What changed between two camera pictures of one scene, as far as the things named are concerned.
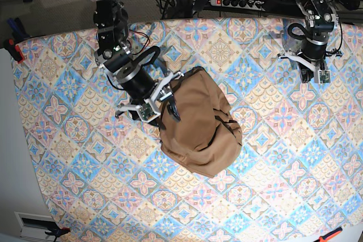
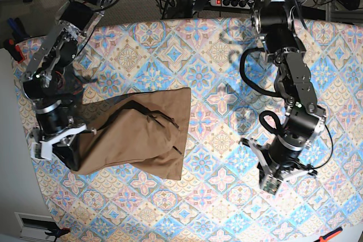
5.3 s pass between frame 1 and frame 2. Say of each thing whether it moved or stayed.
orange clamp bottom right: stayed
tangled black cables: stayed
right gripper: moved
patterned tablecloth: stayed
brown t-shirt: moved
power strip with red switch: stayed
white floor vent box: stayed
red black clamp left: stayed
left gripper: moved
